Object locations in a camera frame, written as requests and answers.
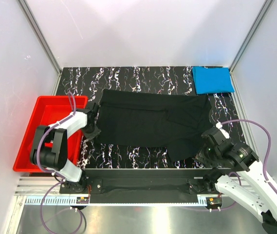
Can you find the folded blue t shirt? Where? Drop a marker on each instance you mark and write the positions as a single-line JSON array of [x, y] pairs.
[[212, 80]]

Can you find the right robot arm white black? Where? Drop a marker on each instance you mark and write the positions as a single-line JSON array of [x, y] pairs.
[[238, 173]]

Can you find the left aluminium frame post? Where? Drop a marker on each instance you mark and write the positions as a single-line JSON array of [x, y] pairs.
[[39, 34]]

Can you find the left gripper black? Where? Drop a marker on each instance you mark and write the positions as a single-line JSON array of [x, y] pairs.
[[93, 134]]

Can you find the white cable duct strip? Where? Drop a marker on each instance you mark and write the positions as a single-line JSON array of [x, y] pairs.
[[71, 200]]

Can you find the aluminium frame post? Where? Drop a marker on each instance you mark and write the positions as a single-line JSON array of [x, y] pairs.
[[250, 34], [39, 34]]

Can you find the red plastic bin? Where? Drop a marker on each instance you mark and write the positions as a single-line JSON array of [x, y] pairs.
[[47, 110]]

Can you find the connector board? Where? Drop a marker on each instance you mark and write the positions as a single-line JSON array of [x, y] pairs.
[[83, 199], [214, 201]]

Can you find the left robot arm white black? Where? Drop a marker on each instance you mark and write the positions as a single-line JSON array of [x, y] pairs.
[[50, 148]]

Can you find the black t shirt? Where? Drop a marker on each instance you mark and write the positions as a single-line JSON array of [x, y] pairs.
[[175, 122]]

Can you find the right aluminium frame post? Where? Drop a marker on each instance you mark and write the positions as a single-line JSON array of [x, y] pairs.
[[250, 34]]

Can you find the right connector board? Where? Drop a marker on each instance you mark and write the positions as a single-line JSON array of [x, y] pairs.
[[214, 201]]

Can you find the left connector board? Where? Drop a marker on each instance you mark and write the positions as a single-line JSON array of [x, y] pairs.
[[83, 199]]

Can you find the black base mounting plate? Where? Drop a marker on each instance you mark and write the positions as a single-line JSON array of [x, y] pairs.
[[143, 186]]

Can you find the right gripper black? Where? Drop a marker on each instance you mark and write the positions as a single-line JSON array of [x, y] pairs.
[[200, 157]]

